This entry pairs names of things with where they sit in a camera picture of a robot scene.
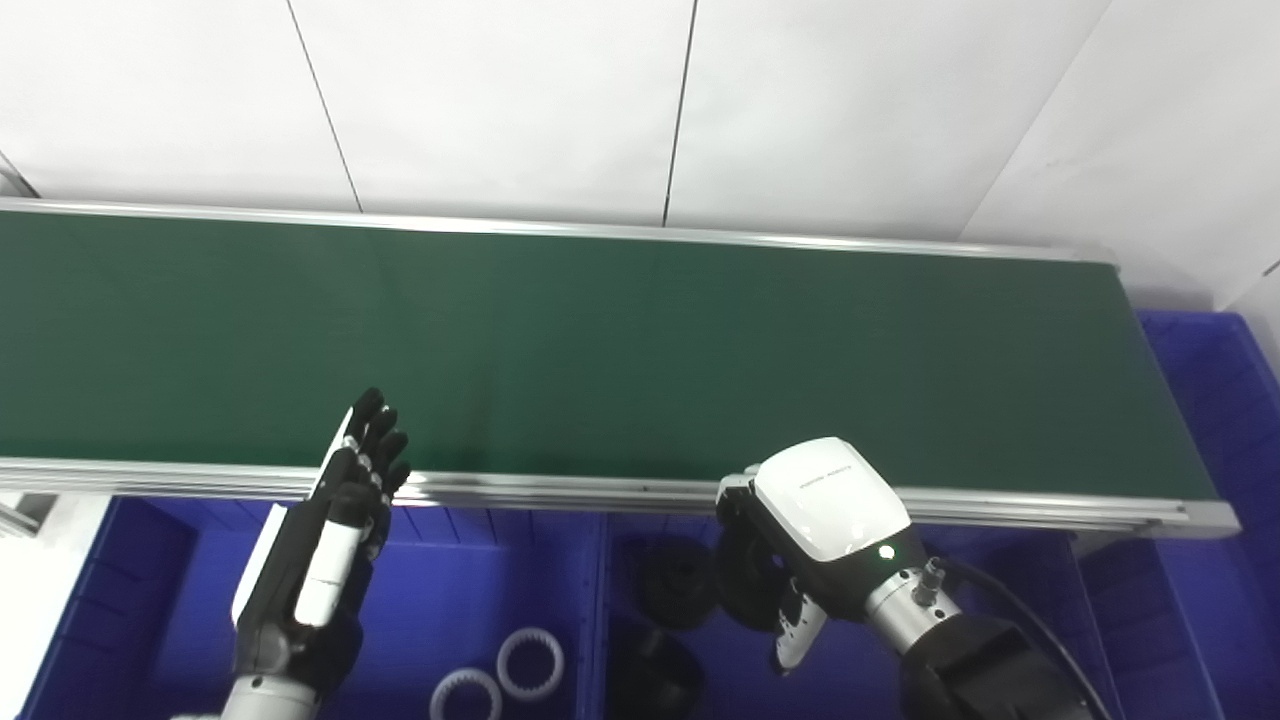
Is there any white gear ring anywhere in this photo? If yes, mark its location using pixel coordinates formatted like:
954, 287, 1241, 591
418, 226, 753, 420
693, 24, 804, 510
430, 667, 504, 720
497, 628, 566, 702

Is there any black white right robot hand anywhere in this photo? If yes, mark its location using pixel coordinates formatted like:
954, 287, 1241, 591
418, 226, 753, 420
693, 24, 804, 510
715, 437, 927, 676

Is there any aluminium conveyor leg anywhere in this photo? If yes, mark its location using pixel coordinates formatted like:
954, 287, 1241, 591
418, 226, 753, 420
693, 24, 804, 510
0, 494, 63, 538

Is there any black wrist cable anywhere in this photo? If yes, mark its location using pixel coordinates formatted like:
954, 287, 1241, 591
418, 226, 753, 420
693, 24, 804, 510
940, 557, 1116, 720

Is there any blue bin with black parts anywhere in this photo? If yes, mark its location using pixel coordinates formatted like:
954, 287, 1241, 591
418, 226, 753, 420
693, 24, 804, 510
595, 512, 1123, 720

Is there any blue bin with white rings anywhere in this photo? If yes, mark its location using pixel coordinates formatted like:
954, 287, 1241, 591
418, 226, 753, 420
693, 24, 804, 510
20, 497, 607, 720

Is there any black stepped cylinder part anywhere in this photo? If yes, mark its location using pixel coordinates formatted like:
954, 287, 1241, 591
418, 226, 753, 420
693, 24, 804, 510
640, 540, 721, 631
610, 625, 704, 720
717, 525, 797, 634

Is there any green conveyor belt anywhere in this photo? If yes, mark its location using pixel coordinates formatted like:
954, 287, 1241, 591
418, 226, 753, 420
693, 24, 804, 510
0, 198, 1242, 542
0, 212, 1219, 501

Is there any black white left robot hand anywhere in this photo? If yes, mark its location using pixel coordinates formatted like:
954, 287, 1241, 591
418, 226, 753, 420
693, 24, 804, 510
230, 387, 413, 689

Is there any empty blue bin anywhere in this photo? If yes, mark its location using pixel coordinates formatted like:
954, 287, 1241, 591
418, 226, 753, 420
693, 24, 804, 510
1080, 312, 1280, 720

